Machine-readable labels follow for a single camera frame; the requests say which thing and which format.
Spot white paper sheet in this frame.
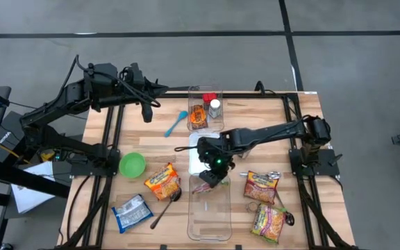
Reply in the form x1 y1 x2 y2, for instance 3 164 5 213
10 160 58 215

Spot green plastic bowl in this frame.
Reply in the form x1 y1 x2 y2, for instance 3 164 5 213
118 151 147 179

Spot blue ramen packet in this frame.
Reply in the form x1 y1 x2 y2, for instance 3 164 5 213
110 193 154 235

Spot thin black cable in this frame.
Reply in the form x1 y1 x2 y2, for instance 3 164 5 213
8 101 44 112

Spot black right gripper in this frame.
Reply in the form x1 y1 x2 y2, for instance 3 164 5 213
198 130 242 188

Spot blue plastic spoon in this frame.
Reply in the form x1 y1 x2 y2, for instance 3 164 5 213
164 110 190 138

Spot red-lid spice jar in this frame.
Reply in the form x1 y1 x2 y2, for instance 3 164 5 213
201 92 218 111

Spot silver metal spoon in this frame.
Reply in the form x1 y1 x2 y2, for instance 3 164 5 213
239 170 283 181

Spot small clear plastic bin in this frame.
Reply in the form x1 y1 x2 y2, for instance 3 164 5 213
187 85 225 133

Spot orange ramen packet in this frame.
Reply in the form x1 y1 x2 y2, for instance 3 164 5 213
143 163 183 201

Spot white-lid spice jar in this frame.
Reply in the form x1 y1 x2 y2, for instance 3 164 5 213
208 99 222 119

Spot yellow cable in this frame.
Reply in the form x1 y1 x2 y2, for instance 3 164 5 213
0 142 31 165

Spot red ramen packet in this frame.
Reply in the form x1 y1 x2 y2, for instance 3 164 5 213
192 181 222 195
243 169 280 205

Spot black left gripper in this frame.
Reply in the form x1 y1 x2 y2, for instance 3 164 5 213
116 62 169 105

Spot white cutting board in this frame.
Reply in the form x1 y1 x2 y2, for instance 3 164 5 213
187 132 222 176

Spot black side cart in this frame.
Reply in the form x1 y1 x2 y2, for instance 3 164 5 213
0 158 72 250

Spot black metal spoon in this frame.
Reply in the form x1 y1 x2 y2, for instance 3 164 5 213
274 190 296 227
149 187 183 231

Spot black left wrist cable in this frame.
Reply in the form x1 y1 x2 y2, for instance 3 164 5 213
74 54 162 124

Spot thick black power cable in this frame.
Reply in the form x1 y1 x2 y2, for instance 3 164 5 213
66 175 92 244

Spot large clear plastic bin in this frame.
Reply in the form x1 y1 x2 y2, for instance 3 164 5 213
187 172 233 242

